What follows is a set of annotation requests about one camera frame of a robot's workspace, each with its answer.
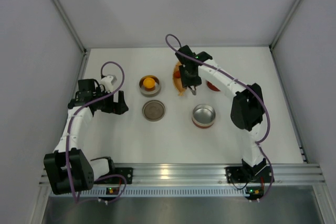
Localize red fried chicken drumstick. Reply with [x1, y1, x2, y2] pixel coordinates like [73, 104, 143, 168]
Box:
[174, 71, 181, 78]

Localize steel kitchen tongs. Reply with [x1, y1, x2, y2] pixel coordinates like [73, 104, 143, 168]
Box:
[189, 86, 197, 95]

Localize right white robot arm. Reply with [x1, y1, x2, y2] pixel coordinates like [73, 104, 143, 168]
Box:
[175, 45, 270, 182]

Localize woven bamboo boat basket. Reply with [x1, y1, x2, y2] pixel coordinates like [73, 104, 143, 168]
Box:
[172, 61, 189, 96]

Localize aluminium mounting rail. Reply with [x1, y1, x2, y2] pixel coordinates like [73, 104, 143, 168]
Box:
[39, 163, 325, 184]

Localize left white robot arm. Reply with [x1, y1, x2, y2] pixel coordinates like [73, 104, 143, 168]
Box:
[44, 75, 129, 195]

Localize orange round food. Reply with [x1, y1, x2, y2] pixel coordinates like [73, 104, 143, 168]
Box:
[143, 77, 156, 90]

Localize red steel lunch container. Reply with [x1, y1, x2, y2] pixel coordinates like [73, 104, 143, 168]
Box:
[192, 104, 216, 129]

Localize purple cable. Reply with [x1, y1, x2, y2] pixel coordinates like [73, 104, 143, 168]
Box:
[165, 34, 275, 204]
[65, 61, 127, 204]

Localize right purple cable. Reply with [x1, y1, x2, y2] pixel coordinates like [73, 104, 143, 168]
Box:
[165, 34, 275, 204]

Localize red round lid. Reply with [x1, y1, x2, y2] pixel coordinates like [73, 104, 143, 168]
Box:
[206, 81, 220, 92]

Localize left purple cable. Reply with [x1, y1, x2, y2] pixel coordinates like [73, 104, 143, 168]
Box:
[65, 61, 127, 204]

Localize left aluminium frame post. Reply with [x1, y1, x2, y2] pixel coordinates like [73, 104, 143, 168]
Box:
[35, 0, 88, 54]

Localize grey slotted cable duct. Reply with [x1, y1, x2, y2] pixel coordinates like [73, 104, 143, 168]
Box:
[49, 185, 266, 198]

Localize aluminium frame post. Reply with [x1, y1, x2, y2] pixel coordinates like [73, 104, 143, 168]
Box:
[35, 0, 88, 54]
[269, 0, 318, 49]

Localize brown round lid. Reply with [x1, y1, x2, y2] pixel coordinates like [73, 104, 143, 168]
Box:
[142, 100, 166, 122]

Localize right aluminium frame post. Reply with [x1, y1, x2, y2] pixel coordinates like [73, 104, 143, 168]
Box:
[269, 0, 318, 49]

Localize brown steel lunch container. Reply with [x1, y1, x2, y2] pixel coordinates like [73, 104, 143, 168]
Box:
[139, 75, 161, 97]

